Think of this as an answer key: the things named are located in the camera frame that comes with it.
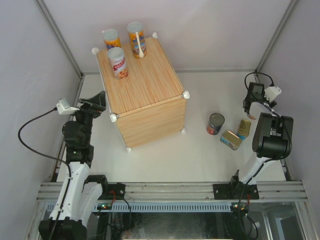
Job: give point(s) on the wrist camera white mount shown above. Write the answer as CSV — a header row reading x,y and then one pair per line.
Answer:
x,y
64,108
271,92

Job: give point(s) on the rectangular blue gold tin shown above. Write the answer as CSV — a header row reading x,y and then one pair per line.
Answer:
x,y
244,129

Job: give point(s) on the wooden cube cabinet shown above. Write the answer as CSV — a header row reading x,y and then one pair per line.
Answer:
x,y
148,104

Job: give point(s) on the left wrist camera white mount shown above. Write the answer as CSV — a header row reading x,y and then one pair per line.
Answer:
x,y
64,108

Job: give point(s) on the yellow porridge can with spoon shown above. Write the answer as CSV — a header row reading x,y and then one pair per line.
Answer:
x,y
137,39

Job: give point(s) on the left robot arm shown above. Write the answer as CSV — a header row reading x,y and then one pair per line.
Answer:
x,y
80,190

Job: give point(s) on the aluminium mounting rail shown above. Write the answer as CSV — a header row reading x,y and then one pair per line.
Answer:
x,y
269,191

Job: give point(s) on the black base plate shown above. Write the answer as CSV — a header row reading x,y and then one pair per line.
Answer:
x,y
240,191
113,191

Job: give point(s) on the rectangular fish tin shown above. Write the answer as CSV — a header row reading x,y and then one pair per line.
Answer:
x,y
231,140

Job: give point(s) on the blue slotted cable duct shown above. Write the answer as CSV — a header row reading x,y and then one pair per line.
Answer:
x,y
164,207

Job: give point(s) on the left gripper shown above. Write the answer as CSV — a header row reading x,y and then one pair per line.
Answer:
x,y
98,102

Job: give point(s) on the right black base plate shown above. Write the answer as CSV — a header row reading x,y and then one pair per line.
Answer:
x,y
240,191

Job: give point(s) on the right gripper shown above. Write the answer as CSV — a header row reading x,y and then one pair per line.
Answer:
x,y
272,104

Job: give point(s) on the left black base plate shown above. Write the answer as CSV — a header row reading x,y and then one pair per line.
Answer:
x,y
113,191

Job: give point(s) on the pink red porridge can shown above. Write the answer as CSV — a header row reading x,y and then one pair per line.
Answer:
x,y
116,56

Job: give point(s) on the pink porridge can clear lid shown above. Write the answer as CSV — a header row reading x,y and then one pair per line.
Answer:
x,y
250,116

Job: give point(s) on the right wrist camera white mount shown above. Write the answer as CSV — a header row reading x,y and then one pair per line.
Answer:
x,y
271,92

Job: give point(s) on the dark tomato tin can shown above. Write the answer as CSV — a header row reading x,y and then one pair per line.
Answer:
x,y
215,123

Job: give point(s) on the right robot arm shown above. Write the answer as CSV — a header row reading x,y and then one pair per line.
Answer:
x,y
272,140

